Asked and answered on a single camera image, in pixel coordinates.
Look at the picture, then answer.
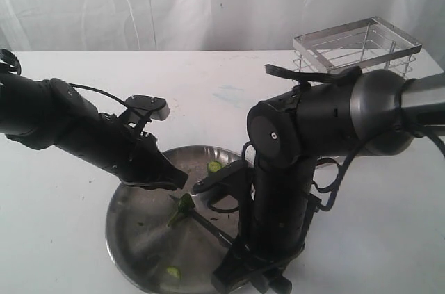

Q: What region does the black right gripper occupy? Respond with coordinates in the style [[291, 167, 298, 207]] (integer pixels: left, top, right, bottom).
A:
[[211, 235, 302, 293]]

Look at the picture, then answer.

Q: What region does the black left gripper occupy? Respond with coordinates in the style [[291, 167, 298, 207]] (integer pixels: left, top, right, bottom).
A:
[[102, 136, 188, 190]]

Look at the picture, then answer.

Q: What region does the black serrated knife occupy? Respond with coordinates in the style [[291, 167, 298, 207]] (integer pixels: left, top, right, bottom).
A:
[[176, 209, 234, 248]]

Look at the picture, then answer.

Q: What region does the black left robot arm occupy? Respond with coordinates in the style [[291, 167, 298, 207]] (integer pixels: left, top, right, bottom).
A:
[[1, 49, 188, 190]]

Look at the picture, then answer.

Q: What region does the black and grey right robot arm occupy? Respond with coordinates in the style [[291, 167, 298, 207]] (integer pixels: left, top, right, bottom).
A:
[[212, 64, 444, 293]]

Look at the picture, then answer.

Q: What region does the round stainless steel plate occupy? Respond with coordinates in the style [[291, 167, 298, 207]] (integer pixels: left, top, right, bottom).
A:
[[105, 145, 240, 293]]

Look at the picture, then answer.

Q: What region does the white backdrop curtain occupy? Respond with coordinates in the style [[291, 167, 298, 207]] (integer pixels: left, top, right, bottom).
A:
[[1, 0, 444, 51]]

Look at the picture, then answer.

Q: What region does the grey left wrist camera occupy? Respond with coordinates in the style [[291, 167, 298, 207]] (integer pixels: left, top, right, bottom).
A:
[[125, 95, 170, 121]]

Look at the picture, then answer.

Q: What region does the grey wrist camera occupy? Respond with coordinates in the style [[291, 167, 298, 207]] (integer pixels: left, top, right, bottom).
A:
[[192, 160, 251, 199], [125, 95, 170, 121]]

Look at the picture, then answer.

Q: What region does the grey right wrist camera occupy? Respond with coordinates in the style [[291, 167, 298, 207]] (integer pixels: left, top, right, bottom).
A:
[[192, 160, 251, 199]]

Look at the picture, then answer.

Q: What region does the wire metal rack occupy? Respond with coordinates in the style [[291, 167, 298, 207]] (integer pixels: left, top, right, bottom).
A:
[[293, 17, 422, 77]]

